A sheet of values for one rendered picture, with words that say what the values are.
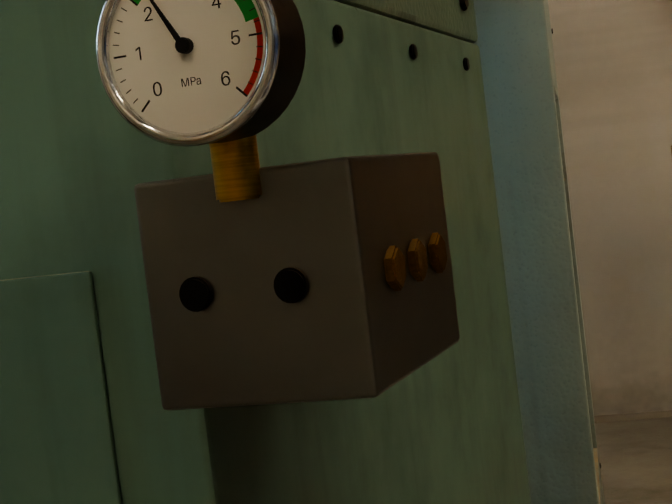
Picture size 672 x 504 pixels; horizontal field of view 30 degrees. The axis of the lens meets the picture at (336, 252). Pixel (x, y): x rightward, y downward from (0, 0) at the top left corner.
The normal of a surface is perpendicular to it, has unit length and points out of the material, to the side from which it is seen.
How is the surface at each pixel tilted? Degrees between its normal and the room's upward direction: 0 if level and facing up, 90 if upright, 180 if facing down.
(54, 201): 90
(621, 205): 90
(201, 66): 90
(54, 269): 90
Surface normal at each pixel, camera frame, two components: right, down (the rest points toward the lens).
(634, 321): -0.18, 0.07
